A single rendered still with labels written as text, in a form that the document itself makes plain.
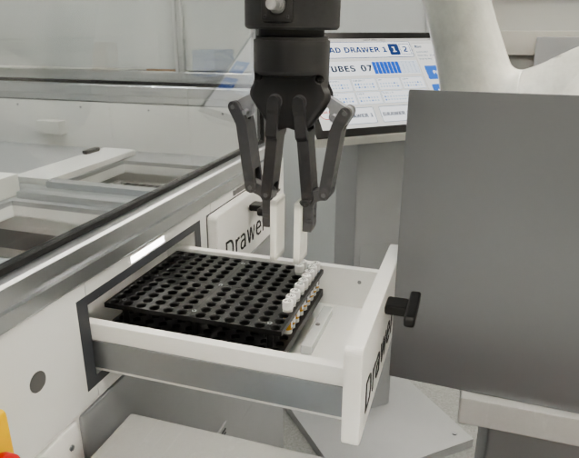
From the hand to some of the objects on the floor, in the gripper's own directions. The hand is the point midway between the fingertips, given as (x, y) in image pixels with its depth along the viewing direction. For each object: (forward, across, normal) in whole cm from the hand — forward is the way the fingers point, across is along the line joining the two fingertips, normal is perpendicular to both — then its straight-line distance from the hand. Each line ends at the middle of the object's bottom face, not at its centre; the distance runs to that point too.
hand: (289, 229), depth 62 cm
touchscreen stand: (+101, -4, +98) cm, 141 cm away
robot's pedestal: (+99, +36, +22) cm, 108 cm away
